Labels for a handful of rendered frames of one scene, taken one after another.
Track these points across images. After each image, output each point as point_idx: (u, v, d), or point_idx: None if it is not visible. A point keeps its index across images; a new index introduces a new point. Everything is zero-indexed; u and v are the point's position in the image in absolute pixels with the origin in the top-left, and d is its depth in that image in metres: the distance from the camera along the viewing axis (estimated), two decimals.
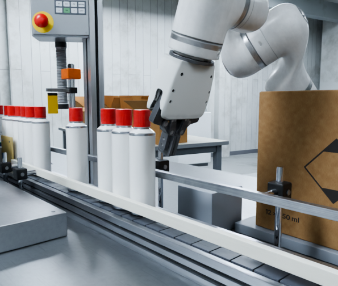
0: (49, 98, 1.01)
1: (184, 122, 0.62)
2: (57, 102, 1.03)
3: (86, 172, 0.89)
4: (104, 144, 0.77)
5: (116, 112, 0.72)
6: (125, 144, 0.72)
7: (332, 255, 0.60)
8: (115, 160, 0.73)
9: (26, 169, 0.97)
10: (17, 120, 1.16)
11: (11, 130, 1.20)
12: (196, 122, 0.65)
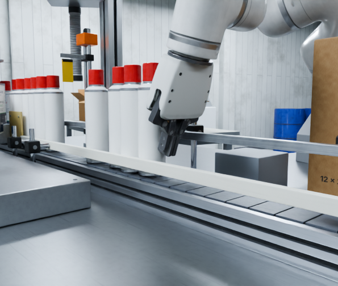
0: (64, 64, 0.92)
1: (183, 122, 0.62)
2: (72, 70, 0.94)
3: (107, 142, 0.80)
4: (115, 105, 0.72)
5: (125, 67, 0.68)
6: (134, 101, 0.67)
7: None
8: (123, 119, 0.68)
9: (40, 142, 0.88)
10: (28, 93, 1.06)
11: (19, 105, 1.10)
12: (196, 121, 0.65)
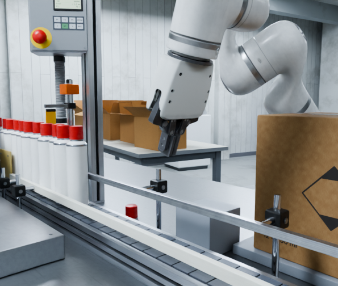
0: (48, 114, 1.01)
1: (183, 122, 0.62)
2: (55, 118, 1.03)
3: None
4: (50, 153, 0.96)
5: (58, 127, 0.91)
6: None
7: (330, 282, 0.60)
8: (58, 165, 0.91)
9: (25, 186, 0.97)
10: (16, 134, 1.16)
11: (9, 144, 1.19)
12: (195, 121, 0.65)
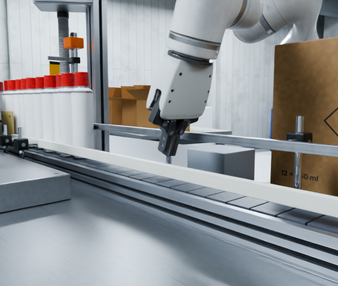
0: (51, 67, 0.98)
1: (183, 122, 0.62)
2: (59, 72, 0.99)
3: None
4: (54, 104, 0.92)
5: (62, 75, 0.87)
6: (71, 101, 0.87)
7: None
8: (62, 115, 0.87)
9: (28, 139, 0.94)
10: (18, 93, 1.12)
11: (11, 105, 1.16)
12: (195, 121, 0.65)
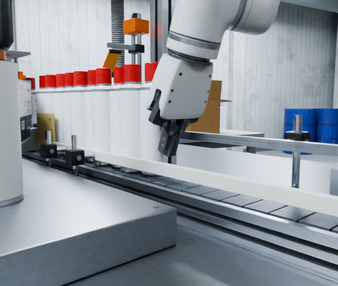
0: (109, 56, 0.76)
1: (183, 122, 0.62)
2: (116, 62, 0.78)
3: None
4: (111, 105, 0.72)
5: (128, 67, 0.67)
6: (140, 101, 0.67)
7: None
8: (128, 119, 0.67)
9: (84, 151, 0.71)
10: (61, 92, 0.90)
11: (50, 105, 0.94)
12: (195, 121, 0.65)
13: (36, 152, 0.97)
